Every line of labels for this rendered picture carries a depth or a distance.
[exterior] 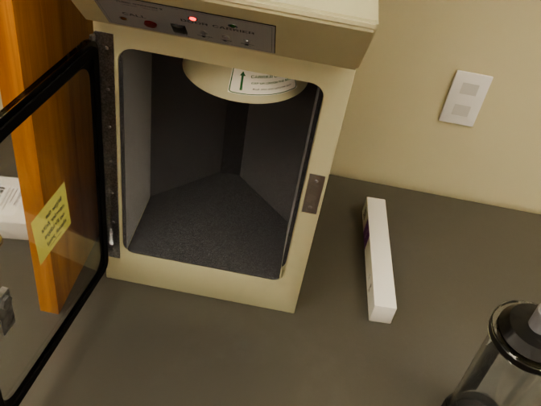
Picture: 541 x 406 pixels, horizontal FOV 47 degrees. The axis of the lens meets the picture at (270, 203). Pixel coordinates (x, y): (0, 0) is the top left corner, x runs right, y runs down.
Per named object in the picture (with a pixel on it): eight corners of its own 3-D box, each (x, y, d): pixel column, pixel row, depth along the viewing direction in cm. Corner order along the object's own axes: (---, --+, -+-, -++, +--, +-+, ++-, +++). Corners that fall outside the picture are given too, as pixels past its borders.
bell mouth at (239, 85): (197, 31, 94) (200, -5, 90) (313, 52, 94) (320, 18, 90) (167, 89, 81) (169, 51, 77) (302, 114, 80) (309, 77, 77)
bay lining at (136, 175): (163, 159, 118) (168, -26, 95) (298, 184, 118) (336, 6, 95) (123, 248, 99) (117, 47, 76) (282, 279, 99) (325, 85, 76)
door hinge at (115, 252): (105, 254, 101) (92, 30, 75) (120, 258, 101) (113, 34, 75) (101, 262, 99) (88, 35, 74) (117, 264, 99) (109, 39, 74)
